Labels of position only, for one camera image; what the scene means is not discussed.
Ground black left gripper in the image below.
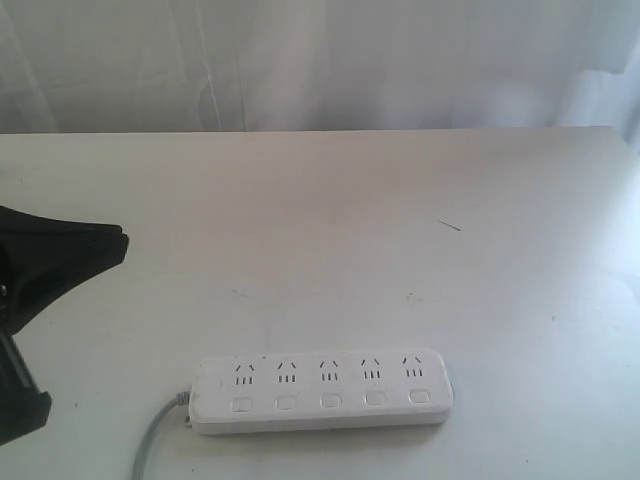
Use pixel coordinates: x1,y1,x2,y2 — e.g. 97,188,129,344
1,207,129,445

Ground white five-outlet power strip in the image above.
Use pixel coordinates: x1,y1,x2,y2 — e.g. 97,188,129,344
189,348,454,435

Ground white backdrop curtain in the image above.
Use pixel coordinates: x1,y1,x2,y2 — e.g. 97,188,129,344
0,0,640,135

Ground grey power cord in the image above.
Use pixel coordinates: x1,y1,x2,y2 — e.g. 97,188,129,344
130,391,193,480

